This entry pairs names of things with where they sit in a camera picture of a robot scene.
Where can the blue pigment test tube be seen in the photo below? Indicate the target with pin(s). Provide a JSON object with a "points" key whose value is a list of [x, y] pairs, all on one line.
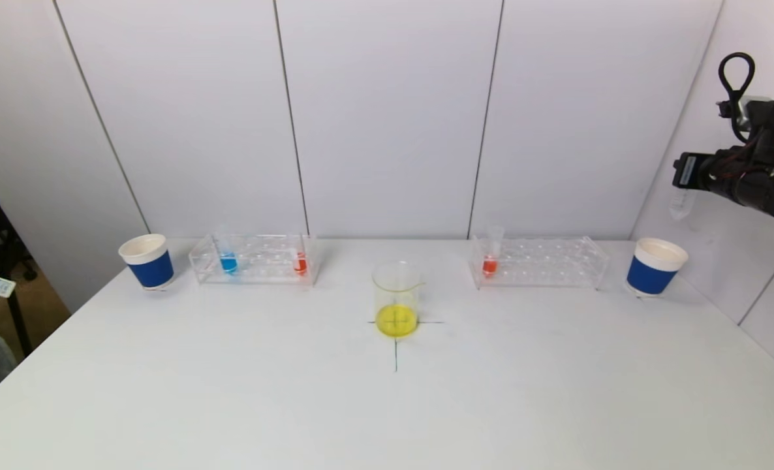
{"points": [[228, 263]]}

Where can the clear test tube yellow pigment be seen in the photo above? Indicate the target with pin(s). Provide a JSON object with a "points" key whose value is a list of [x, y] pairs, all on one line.
{"points": [[682, 207]]}

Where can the red pigment test tube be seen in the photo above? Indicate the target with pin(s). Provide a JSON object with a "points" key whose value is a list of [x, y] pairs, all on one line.
{"points": [[301, 264], [489, 266]]}

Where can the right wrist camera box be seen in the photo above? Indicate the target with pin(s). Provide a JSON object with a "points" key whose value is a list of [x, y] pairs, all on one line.
{"points": [[756, 117]]}

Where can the clear acrylic test tube rack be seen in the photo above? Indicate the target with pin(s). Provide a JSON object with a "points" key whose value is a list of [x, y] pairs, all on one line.
{"points": [[543, 264], [263, 264]]}

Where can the blue white paper cup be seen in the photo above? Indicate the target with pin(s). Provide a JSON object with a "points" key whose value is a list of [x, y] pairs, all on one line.
{"points": [[151, 267], [651, 274]]}

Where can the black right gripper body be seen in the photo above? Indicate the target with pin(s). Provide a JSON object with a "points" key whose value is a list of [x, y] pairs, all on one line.
{"points": [[687, 171]]}

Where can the clear glass beaker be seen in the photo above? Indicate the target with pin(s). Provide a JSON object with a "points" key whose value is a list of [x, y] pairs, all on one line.
{"points": [[397, 313]]}

